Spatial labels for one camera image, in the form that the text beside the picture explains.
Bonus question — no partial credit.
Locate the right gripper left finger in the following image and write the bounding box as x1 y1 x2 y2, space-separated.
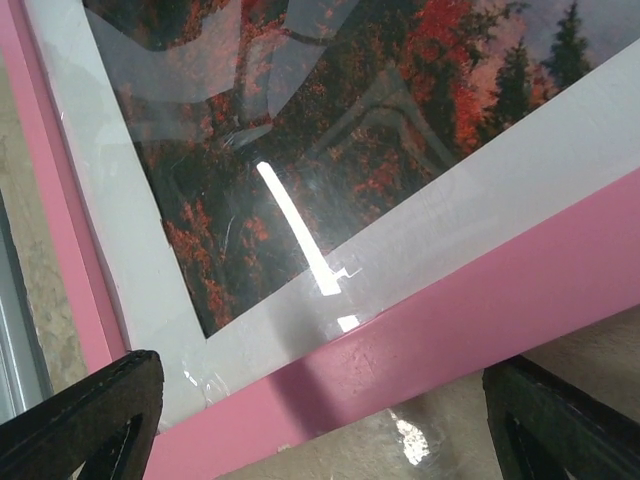
1 350 164 479

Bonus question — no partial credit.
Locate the clear acrylic sheet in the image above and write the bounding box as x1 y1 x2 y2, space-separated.
22 0 640 431

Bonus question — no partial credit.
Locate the white mat board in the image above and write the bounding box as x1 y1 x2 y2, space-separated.
22 0 640 431

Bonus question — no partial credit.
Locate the aluminium rail base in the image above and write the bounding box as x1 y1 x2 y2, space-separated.
0 207 53 423

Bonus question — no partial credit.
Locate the pink picture frame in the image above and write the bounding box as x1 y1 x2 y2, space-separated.
0 0 640 480

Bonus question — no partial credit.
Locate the red black photo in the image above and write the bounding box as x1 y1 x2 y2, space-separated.
84 1 639 336

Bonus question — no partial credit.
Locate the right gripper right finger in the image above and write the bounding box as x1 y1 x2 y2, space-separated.
482 356 639 479

